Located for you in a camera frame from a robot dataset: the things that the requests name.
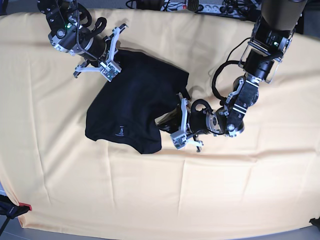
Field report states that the red black table clamp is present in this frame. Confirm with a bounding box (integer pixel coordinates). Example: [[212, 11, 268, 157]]
[[0, 195, 32, 220]]

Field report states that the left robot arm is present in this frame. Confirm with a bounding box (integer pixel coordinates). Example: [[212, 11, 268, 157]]
[[181, 0, 307, 138]]

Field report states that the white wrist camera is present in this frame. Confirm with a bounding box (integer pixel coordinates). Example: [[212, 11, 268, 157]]
[[100, 60, 122, 82], [170, 130, 187, 150]]

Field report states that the dark navy T-shirt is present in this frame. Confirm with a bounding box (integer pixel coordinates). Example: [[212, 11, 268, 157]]
[[85, 49, 189, 154]]

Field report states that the white power strip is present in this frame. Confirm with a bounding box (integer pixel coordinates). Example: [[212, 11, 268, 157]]
[[160, 0, 252, 19]]

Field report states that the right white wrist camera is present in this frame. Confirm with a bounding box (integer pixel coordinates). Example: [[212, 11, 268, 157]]
[[100, 60, 122, 82]]

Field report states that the black corner object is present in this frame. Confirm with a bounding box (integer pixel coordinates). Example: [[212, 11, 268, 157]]
[[309, 217, 320, 231]]

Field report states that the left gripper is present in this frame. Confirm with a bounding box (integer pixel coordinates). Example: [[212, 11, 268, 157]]
[[156, 99, 218, 137]]

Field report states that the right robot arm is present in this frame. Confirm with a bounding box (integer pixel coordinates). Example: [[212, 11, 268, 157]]
[[37, 0, 128, 82]]

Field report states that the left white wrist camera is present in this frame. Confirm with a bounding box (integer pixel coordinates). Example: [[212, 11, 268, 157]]
[[170, 130, 187, 150]]

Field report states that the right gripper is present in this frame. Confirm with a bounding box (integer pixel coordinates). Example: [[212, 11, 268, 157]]
[[74, 34, 114, 62]]

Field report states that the yellow table cloth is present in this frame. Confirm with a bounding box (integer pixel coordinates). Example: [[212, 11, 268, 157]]
[[0, 13, 320, 240]]

